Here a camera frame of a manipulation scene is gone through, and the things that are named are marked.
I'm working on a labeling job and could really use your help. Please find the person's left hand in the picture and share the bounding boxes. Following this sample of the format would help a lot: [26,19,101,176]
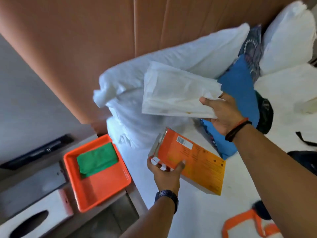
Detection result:
[147,156,186,196]

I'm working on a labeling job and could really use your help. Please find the black wall socket panel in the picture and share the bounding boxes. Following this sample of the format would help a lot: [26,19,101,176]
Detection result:
[0,134,74,171]

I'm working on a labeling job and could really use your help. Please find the white bed sheet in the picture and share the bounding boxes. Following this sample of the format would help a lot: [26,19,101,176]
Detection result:
[115,63,317,238]

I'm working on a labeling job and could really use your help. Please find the white tissue box cover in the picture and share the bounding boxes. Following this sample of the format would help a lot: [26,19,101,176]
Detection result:
[0,188,74,238]

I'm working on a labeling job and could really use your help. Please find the black round object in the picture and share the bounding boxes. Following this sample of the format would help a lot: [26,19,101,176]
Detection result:
[252,200,272,220]

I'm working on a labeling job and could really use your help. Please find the orange tissue carton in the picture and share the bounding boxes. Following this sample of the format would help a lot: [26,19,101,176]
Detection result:
[148,127,226,196]

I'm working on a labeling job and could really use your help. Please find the person's right hand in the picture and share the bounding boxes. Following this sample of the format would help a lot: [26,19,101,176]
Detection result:
[199,92,248,137]

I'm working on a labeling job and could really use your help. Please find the dark wristwatch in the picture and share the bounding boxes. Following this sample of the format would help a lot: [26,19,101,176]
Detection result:
[154,189,179,215]

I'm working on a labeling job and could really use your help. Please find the black bag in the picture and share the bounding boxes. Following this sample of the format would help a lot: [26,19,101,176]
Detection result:
[287,150,317,176]

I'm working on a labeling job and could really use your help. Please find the brown padded headboard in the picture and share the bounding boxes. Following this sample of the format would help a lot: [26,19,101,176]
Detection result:
[0,0,307,136]

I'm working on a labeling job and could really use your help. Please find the large white pillow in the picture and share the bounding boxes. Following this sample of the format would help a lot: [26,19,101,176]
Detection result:
[93,22,251,149]

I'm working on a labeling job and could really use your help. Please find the blue patterned cushion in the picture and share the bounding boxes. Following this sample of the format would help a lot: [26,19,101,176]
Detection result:
[199,24,264,161]

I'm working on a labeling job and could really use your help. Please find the black red wrist bracelet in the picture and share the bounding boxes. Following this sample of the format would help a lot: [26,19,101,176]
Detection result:
[225,117,253,143]

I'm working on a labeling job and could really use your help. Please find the orange trimmed white bag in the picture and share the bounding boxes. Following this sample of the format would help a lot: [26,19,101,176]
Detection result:
[222,209,282,238]

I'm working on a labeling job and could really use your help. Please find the stack of white tissues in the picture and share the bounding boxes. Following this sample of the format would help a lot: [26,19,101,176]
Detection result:
[141,61,223,119]

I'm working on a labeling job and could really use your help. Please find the green cleaning cloth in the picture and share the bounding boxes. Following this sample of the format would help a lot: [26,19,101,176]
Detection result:
[76,142,119,179]

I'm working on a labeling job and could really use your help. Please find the small white pillow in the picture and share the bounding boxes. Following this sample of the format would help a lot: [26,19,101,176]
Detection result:
[259,0,317,76]

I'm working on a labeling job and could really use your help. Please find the black fabric pouch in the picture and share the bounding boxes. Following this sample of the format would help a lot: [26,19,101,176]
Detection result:
[255,90,274,135]

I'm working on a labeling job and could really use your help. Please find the person's right forearm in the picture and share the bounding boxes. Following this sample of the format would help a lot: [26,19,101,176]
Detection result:
[232,124,317,238]

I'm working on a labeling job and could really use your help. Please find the black strap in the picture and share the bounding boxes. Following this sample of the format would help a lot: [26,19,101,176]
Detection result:
[295,131,317,147]

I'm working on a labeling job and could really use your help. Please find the orange plastic tray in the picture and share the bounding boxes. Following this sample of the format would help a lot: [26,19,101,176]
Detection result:
[63,134,132,213]

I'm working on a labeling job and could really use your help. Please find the person's left forearm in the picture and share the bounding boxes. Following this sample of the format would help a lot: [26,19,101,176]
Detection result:
[119,197,176,238]

